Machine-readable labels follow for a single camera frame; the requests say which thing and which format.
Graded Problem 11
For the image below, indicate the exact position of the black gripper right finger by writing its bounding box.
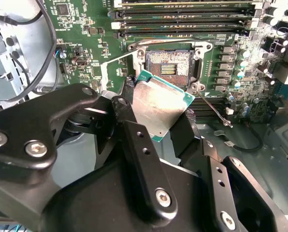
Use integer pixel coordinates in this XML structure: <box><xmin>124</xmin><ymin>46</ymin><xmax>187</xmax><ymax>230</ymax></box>
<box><xmin>169</xmin><ymin>112</ymin><xmax>288</xmax><ymax>232</ymax></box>

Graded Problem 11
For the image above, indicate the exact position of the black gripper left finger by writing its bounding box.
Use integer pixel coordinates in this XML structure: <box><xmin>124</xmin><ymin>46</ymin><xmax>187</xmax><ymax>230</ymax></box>
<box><xmin>0</xmin><ymin>74</ymin><xmax>179</xmax><ymax>226</ymax></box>

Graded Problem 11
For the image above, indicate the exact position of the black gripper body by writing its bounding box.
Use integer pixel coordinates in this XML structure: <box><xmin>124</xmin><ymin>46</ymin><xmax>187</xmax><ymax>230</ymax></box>
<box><xmin>42</xmin><ymin>158</ymin><xmax>216</xmax><ymax>232</ymax></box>

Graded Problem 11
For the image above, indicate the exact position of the silver CPU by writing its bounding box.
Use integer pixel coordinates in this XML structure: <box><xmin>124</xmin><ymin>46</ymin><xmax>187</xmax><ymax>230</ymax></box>
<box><xmin>130</xmin><ymin>69</ymin><xmax>197</xmax><ymax>144</ymax></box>

